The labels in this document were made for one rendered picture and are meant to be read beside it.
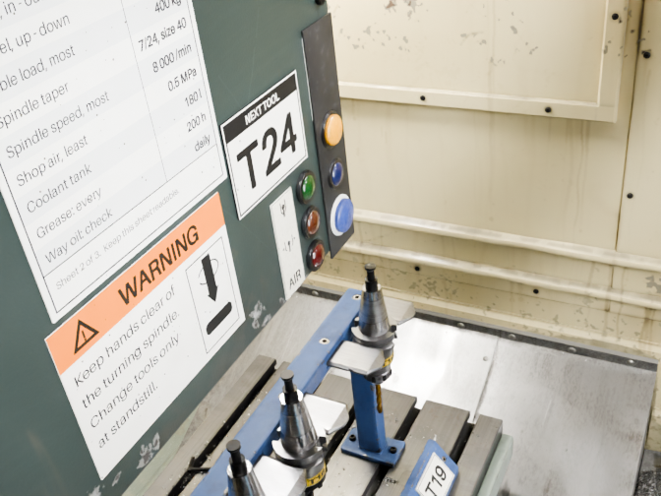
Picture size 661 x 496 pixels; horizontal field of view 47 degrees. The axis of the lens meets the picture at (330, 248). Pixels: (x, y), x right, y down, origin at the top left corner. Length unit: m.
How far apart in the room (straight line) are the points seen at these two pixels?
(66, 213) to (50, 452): 0.13
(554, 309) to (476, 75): 0.49
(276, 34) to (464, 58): 0.83
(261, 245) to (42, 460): 0.22
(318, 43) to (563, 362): 1.11
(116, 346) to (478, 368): 1.21
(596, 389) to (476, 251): 0.35
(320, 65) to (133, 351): 0.27
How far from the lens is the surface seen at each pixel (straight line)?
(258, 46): 0.53
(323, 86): 0.61
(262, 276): 0.57
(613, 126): 1.34
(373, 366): 1.03
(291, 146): 0.57
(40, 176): 0.39
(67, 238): 0.41
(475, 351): 1.62
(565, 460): 1.53
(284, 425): 0.90
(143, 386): 0.48
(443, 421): 1.39
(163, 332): 0.48
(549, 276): 1.51
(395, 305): 1.12
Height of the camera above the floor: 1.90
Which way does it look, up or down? 33 degrees down
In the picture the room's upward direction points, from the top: 7 degrees counter-clockwise
